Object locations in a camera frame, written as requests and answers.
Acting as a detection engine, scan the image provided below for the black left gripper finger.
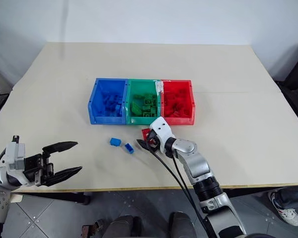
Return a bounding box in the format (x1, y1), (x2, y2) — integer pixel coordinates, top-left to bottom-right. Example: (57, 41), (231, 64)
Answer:
(41, 141), (79, 154)
(43, 166), (83, 187)

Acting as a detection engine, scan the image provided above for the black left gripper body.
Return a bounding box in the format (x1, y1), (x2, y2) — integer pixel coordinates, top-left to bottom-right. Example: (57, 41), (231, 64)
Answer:
(23, 152), (56, 187)

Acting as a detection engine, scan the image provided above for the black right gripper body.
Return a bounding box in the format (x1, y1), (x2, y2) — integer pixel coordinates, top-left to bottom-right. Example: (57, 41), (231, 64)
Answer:
(147, 130), (165, 153)

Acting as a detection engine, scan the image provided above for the red toy block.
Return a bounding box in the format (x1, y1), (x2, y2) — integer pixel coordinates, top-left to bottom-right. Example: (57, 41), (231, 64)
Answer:
(141, 127), (152, 142)
(172, 102), (190, 117)

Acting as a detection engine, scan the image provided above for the green wedge block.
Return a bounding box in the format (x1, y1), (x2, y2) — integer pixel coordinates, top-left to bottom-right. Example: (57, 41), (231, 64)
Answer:
(131, 101), (143, 116)

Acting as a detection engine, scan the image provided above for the white tape patch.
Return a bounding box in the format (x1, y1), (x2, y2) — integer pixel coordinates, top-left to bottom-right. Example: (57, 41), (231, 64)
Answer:
(153, 79), (164, 97)

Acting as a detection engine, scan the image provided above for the green plastic bin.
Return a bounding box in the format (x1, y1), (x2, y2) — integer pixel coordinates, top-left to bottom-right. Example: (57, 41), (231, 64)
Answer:
(125, 78), (162, 125)

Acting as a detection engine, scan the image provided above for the red plastic bin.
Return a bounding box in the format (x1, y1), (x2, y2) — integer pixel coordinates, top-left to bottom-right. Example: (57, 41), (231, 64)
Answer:
(159, 79), (197, 125)

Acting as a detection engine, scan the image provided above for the blue plastic bin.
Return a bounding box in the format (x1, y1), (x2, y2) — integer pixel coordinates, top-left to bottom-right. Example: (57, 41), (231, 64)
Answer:
(88, 78), (129, 125)

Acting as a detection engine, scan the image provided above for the dark rounded shape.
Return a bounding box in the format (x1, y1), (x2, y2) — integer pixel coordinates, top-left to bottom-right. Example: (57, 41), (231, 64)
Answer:
(168, 211), (198, 238)
(108, 215), (143, 238)

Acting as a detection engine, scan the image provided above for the white sneaker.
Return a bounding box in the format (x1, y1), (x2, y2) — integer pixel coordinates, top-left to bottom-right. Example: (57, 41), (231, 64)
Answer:
(268, 190), (298, 227)

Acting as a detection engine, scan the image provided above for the blue jeans leg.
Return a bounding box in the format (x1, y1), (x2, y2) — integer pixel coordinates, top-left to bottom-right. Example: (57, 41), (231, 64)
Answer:
(273, 186), (298, 212)

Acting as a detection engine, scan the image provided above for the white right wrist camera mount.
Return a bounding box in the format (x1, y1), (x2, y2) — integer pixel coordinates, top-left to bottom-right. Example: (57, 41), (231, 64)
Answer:
(149, 117), (177, 152)

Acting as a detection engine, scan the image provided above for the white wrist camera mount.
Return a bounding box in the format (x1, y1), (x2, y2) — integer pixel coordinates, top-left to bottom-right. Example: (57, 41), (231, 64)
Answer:
(149, 117), (177, 152)
(4, 134), (27, 172)

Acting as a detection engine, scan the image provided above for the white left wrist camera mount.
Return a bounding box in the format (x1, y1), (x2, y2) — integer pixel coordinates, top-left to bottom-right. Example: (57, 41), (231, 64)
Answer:
(4, 134), (27, 172)

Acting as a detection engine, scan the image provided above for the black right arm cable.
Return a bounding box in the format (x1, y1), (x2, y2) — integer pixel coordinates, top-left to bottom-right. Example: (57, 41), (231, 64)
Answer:
(171, 151), (202, 211)
(148, 145), (209, 238)

